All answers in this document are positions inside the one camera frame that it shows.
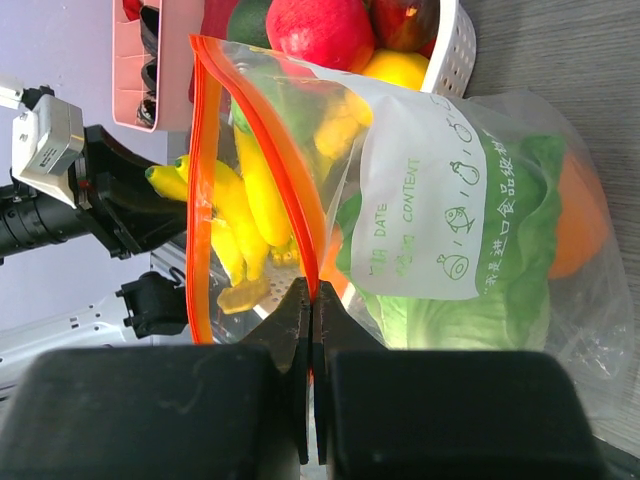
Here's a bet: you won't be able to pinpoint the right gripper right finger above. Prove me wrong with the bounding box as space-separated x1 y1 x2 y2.
311 281 607 479

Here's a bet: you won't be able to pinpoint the dark wrapped items in tray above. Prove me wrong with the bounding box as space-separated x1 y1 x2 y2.
137 5 160 128

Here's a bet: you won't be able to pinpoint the white perforated fruit basket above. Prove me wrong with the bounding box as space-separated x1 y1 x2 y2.
235 1 478 297

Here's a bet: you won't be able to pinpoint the red folded cloth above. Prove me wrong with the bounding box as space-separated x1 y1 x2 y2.
188 0 241 104

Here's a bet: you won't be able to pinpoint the orange fruit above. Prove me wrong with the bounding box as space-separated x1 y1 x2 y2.
549 151 611 280
320 224 349 299

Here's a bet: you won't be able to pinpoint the green avocado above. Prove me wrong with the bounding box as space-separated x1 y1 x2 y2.
227 0 272 49

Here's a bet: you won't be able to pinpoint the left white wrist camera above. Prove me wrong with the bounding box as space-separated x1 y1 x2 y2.
1 75 85 208

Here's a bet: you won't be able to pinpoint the red apple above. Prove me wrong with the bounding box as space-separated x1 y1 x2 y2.
266 0 375 72

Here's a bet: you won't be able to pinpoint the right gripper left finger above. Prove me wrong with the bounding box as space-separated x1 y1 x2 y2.
1 279 311 479

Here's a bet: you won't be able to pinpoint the clear zip top bag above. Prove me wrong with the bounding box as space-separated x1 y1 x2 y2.
186 35 634 418

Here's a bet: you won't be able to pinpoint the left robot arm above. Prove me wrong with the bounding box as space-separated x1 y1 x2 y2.
1 236 191 398

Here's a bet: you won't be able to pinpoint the yellow banana bunch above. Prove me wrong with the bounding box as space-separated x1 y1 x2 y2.
144 124 301 316

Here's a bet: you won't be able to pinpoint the green white cabbage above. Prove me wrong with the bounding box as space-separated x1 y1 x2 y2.
336 132 565 350

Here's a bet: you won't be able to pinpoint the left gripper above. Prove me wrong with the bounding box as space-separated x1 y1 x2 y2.
69 125 187 258

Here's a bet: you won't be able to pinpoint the yellow lemon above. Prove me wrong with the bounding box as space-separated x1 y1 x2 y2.
361 49 429 91

